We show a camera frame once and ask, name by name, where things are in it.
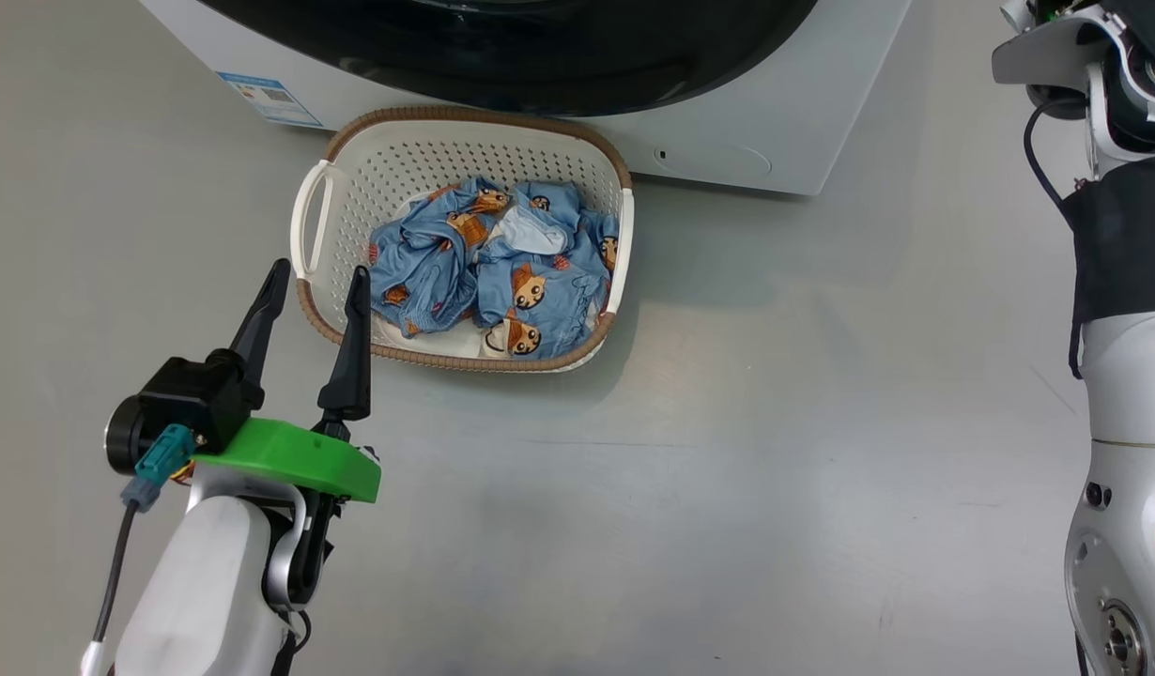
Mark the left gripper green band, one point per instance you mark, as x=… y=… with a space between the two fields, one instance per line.
x=296 y=460

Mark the blue cartoon print garment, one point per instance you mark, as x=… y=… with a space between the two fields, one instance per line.
x=554 y=300
x=423 y=268

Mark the dark round glass washer door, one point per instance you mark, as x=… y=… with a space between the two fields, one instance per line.
x=540 y=56

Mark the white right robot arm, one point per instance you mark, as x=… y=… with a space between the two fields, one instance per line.
x=1127 y=394

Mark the white basket with brown rim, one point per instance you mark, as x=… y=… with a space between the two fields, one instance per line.
x=352 y=178

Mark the white front-load washing machine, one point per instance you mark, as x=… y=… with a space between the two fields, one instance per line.
x=775 y=113

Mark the blue energy label sticker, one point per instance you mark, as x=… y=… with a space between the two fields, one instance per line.
x=272 y=99

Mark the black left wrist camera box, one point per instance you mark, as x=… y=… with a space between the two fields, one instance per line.
x=188 y=399

